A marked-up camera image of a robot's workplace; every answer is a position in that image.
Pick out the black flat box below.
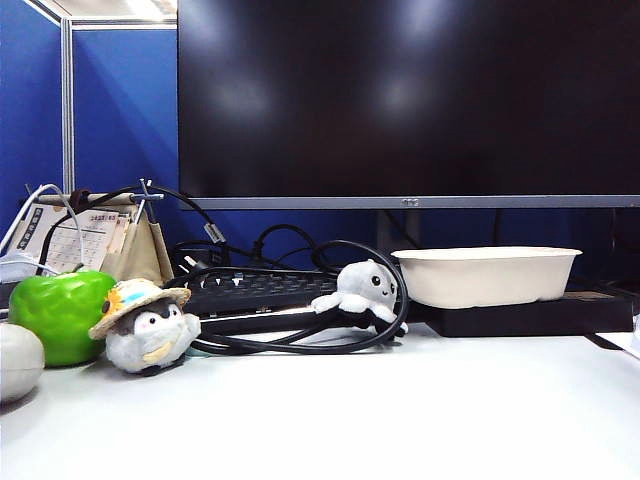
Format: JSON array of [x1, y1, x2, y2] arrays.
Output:
[[424, 287, 636, 339]]

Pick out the grey fluffy octopus plush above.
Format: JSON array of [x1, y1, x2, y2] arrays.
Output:
[[310, 258, 409, 339]]

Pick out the black keyboard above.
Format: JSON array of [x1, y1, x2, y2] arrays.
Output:
[[179, 267, 411, 337]]

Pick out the beige canvas desk calendar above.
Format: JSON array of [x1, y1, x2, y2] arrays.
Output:
[[0, 178, 176, 286]]

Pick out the white rounded pod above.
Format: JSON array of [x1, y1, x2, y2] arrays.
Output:
[[0, 322, 46, 405]]

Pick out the black power plug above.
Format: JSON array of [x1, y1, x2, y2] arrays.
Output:
[[182, 253, 224, 275]]

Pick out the green apple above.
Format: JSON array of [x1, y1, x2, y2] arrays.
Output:
[[8, 263, 119, 368]]

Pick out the thick black cable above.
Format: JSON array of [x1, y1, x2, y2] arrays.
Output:
[[164, 239, 409, 356]]

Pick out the black computer monitor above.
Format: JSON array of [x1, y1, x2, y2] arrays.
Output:
[[177, 0, 640, 210]]

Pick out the cream paper lunch box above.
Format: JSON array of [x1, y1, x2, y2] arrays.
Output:
[[390, 245, 584, 310]]

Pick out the white plastic bag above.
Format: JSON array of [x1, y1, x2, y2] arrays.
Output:
[[0, 252, 56, 289]]

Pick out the penguin plush with straw hat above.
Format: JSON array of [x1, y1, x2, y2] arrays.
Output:
[[88, 278, 202, 377]]

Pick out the black cable with ferrite bead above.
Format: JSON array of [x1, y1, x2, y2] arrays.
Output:
[[37, 185, 236, 276]]

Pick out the white charging cable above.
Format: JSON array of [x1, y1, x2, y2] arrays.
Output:
[[0, 183, 84, 275]]

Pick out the silver partition frame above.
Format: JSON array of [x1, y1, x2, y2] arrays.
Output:
[[22, 0, 179, 195]]

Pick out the grey monitor stand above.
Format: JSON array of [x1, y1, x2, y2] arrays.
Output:
[[377, 208, 421, 255]]

